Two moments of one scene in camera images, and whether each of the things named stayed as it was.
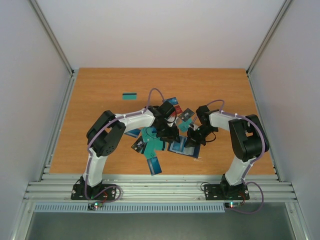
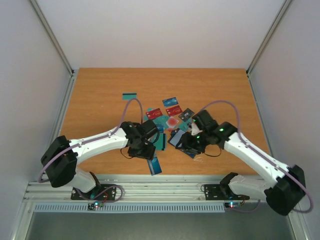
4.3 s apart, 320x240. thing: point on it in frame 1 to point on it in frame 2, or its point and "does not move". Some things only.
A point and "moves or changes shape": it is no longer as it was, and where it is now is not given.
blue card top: x=173 y=101 does not move
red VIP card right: x=178 y=109 does not move
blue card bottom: x=154 y=165 does not move
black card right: x=186 y=114 does not move
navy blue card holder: x=179 y=147 moves or changes shape
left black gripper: x=172 y=136 to x=148 y=155
